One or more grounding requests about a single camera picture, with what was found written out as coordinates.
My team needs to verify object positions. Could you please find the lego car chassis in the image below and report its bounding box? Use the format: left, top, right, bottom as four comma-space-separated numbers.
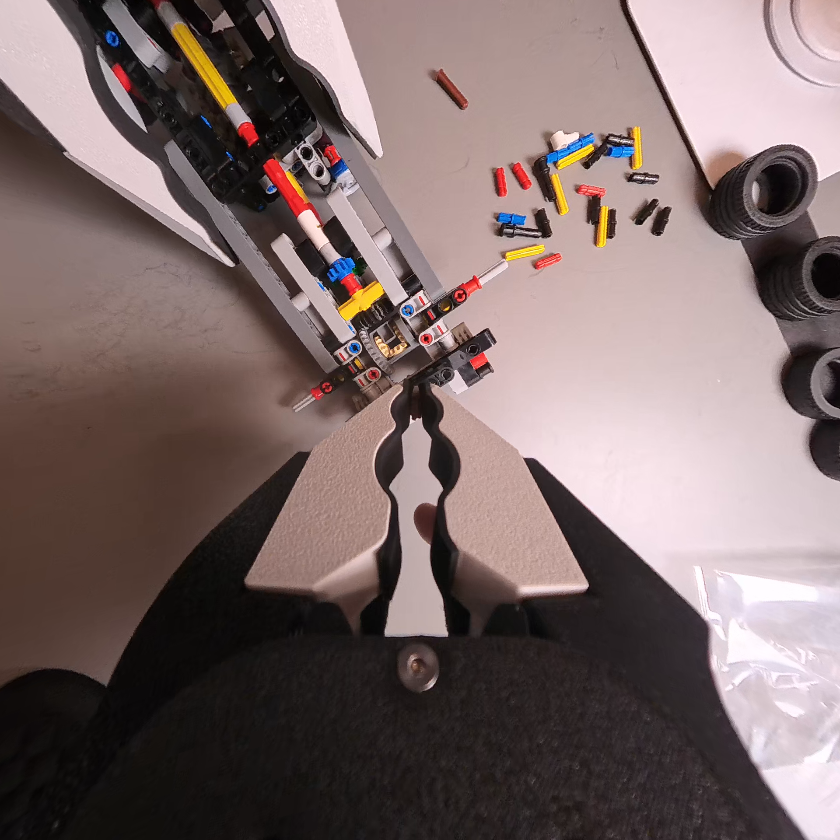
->
72, 0, 509, 414

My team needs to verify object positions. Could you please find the pile of loose lego pins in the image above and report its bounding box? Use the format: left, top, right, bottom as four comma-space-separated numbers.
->
492, 125, 673, 271

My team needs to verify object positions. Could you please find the black rubber lego tire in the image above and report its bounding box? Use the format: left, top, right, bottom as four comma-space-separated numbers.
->
707, 144, 819, 241
783, 348, 840, 420
808, 420, 840, 480
758, 238, 840, 321

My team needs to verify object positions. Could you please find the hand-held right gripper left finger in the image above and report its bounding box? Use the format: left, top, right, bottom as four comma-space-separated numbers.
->
244, 384, 413, 636

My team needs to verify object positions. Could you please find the empty clear plastic bag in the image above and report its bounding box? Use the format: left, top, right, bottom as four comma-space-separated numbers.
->
694, 564, 840, 770

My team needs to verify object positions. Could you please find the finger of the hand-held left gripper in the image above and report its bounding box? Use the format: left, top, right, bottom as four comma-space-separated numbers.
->
0, 0, 237, 266
261, 0, 385, 160

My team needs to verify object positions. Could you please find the brown lego axle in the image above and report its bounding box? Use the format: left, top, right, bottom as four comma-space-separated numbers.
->
434, 68, 469, 110

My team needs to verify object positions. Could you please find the black lego beam subassembly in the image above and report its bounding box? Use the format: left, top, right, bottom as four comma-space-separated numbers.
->
406, 327, 497, 421

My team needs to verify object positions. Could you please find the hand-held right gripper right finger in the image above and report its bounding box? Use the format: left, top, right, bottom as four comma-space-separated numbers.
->
420, 384, 588, 637

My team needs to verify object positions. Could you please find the white book stand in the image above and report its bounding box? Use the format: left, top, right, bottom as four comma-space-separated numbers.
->
622, 0, 840, 190

